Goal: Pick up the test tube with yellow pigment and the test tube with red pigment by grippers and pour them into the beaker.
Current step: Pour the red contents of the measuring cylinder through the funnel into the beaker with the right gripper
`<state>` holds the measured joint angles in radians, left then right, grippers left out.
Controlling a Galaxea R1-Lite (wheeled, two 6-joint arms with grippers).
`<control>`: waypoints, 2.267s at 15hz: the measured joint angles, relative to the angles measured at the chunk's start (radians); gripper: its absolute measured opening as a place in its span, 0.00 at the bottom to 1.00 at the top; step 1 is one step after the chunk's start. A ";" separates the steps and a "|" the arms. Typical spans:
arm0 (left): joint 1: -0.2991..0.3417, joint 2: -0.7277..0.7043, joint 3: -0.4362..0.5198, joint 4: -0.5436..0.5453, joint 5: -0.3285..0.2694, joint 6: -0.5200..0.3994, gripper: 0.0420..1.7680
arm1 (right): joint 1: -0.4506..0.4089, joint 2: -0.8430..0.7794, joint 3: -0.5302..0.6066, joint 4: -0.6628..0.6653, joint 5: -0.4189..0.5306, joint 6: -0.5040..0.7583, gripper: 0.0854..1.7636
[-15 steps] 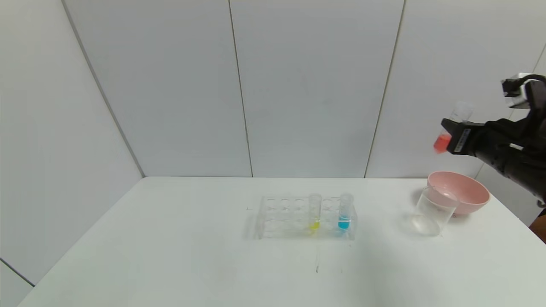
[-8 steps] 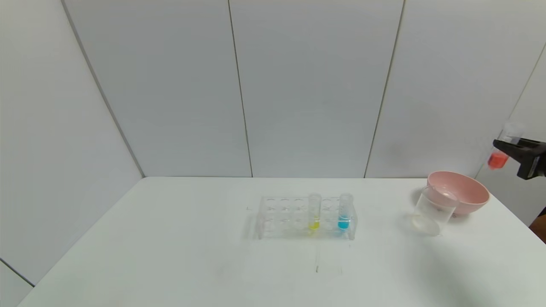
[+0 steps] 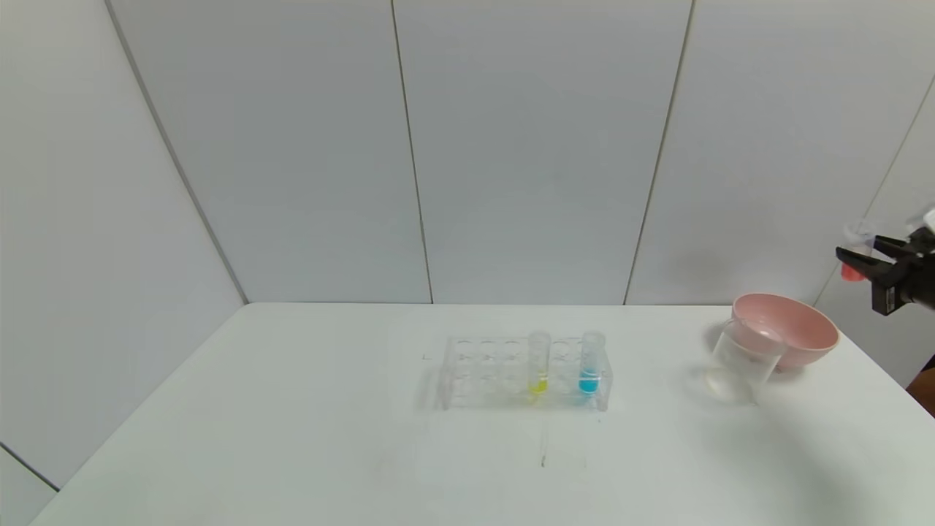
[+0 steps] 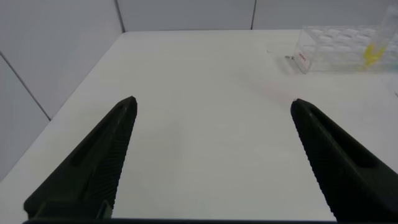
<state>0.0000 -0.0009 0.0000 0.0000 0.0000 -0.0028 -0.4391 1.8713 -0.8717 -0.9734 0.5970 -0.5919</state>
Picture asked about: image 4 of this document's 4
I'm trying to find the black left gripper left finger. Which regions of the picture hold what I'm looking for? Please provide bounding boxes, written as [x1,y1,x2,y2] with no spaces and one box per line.
[23,95,138,220]

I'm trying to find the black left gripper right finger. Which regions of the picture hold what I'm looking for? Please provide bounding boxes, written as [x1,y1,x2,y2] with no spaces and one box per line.
[290,98,398,223]

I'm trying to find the test tube with yellow pigment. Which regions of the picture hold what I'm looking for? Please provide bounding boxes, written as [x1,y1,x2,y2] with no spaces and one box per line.
[360,4,398,71]

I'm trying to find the clear plastic test tube rack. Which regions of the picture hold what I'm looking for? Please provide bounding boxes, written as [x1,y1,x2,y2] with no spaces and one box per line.
[294,24,398,75]

